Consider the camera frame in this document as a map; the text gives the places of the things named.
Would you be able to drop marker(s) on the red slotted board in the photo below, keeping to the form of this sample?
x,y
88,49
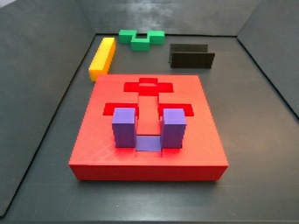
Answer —
x,y
150,93

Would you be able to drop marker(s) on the purple U-shaped block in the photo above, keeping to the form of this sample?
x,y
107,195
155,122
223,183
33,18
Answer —
x,y
168,140

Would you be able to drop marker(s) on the yellow long bar block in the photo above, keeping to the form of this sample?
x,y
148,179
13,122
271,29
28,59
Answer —
x,y
103,57

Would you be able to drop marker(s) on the green stepped block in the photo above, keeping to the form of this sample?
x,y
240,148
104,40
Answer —
x,y
140,44

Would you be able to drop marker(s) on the black angled bracket holder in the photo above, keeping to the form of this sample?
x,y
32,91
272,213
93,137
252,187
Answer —
x,y
190,56

